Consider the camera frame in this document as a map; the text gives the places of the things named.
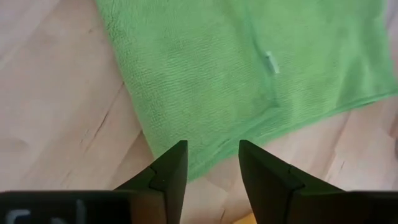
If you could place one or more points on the green microfiber towel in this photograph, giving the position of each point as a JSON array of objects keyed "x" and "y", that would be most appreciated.
[{"x": 217, "y": 68}]

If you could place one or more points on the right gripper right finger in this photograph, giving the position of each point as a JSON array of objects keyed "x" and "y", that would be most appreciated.
[{"x": 267, "y": 180}]

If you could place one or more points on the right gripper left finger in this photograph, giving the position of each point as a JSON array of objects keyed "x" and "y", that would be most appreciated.
[{"x": 168, "y": 177}]

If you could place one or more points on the orange microfiber towel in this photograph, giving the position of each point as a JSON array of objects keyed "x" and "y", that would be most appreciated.
[{"x": 245, "y": 219}]

